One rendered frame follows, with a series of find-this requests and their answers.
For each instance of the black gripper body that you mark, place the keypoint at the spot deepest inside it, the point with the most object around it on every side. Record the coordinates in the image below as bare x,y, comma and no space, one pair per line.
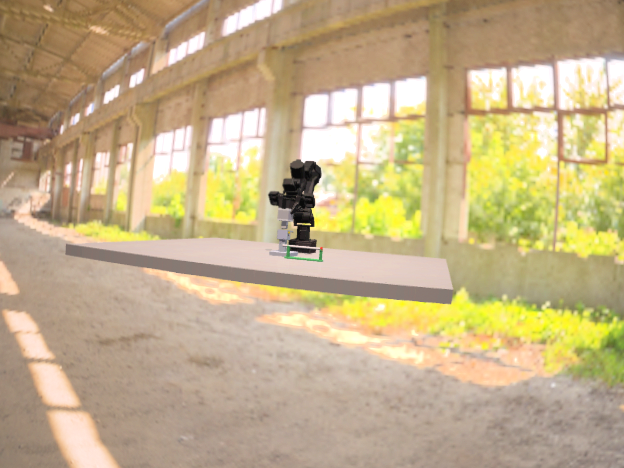
309,198

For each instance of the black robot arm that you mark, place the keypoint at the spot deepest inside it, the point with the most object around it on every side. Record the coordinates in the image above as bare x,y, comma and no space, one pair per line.
308,175

